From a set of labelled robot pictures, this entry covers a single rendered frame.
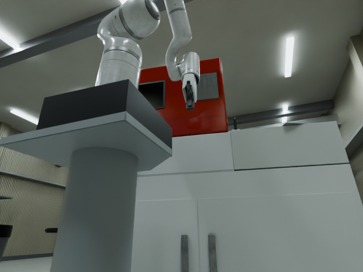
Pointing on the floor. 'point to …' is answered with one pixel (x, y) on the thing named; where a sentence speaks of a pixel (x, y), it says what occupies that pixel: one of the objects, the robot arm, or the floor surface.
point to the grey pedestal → (95, 186)
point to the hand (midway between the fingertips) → (190, 105)
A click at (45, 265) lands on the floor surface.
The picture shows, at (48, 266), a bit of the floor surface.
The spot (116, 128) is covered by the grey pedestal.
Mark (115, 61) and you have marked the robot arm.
